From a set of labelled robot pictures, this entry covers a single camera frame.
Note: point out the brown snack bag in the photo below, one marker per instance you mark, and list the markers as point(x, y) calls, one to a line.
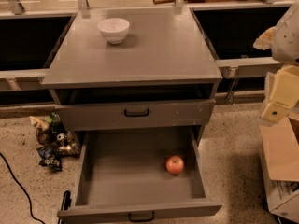
point(57, 137)

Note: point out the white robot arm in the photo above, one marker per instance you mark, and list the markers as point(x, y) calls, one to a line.
point(283, 40)

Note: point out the open grey middle drawer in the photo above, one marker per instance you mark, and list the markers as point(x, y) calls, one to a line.
point(122, 177)

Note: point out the closed grey top drawer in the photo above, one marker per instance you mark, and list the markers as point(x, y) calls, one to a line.
point(110, 116)

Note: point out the red apple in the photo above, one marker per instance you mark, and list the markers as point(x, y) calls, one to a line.
point(174, 165)

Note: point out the grey drawer cabinet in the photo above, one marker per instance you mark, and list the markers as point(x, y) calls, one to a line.
point(164, 57)

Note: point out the cardboard box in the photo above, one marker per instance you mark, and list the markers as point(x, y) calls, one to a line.
point(280, 165)

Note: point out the white ceramic bowl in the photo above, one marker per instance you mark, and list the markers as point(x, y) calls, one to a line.
point(114, 30)

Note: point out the metal clamp bracket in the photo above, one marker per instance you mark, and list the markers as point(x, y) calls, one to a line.
point(234, 72)

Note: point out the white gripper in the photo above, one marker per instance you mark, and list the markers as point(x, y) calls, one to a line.
point(287, 42)

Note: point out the dark blue snack bag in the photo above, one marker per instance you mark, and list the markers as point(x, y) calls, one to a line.
point(49, 158)

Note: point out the green snack bag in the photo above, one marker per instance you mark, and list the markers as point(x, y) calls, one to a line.
point(53, 119)

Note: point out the wooden stick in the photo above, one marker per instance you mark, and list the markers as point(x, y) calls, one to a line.
point(156, 2)

